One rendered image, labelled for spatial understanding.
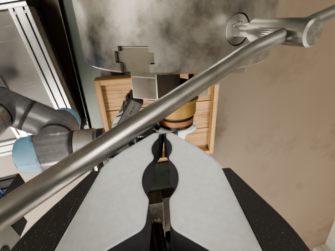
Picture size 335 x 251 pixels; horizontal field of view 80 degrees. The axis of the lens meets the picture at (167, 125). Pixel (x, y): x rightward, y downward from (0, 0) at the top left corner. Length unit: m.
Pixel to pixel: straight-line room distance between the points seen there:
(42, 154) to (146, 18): 0.32
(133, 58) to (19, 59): 1.15
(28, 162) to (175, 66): 0.33
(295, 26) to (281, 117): 2.00
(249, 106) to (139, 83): 1.68
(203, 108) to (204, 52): 0.45
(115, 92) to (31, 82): 0.84
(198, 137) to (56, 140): 0.46
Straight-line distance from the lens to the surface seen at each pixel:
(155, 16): 0.24
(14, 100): 0.54
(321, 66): 2.24
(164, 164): 0.81
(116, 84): 0.60
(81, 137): 0.43
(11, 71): 1.41
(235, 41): 0.26
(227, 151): 2.05
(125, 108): 0.39
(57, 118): 0.53
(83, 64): 0.95
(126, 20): 0.25
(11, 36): 1.37
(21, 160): 0.46
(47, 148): 0.44
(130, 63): 0.26
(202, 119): 0.69
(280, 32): 0.20
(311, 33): 0.20
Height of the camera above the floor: 1.46
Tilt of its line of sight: 60 degrees down
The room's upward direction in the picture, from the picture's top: 156 degrees clockwise
